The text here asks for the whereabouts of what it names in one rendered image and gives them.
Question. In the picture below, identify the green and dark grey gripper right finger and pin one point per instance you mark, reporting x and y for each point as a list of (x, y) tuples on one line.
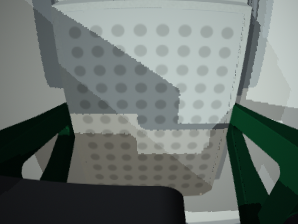
[(280, 142)]

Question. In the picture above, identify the white benchtop lab instrument with lid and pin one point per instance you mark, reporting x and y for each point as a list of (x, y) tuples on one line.
[(31, 84)]

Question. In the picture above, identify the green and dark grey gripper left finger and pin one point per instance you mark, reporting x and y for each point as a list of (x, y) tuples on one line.
[(20, 141)]

